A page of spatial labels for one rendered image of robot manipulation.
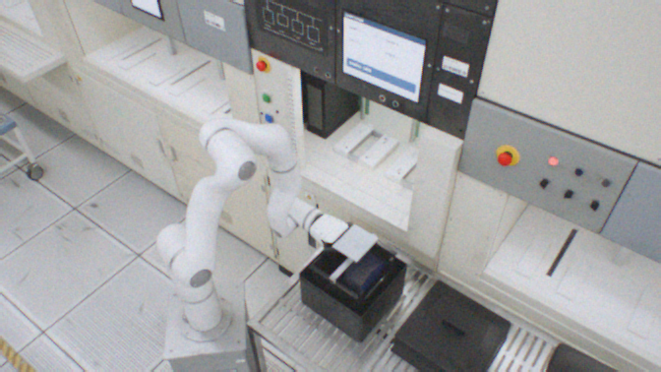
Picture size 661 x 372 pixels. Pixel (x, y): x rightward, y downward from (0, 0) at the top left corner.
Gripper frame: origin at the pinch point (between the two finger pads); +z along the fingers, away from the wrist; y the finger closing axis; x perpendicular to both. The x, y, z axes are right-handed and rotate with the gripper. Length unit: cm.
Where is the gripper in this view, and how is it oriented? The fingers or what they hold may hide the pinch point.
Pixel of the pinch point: (352, 245)
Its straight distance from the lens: 182.2
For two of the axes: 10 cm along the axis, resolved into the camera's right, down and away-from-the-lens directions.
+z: 7.8, 4.5, -4.4
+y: -6.3, 5.6, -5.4
